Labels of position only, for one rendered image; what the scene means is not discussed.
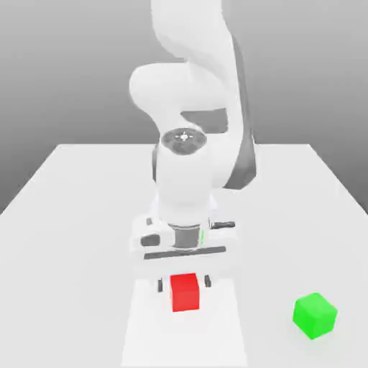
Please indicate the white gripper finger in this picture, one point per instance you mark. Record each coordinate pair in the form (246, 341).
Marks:
(207, 281)
(160, 285)

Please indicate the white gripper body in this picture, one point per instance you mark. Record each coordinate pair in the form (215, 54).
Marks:
(184, 260)

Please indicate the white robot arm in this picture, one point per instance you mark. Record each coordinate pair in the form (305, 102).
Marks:
(184, 178)

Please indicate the small red cube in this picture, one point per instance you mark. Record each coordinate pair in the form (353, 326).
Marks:
(185, 294)

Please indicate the small green cube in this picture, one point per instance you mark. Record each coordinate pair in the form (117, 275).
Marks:
(314, 316)

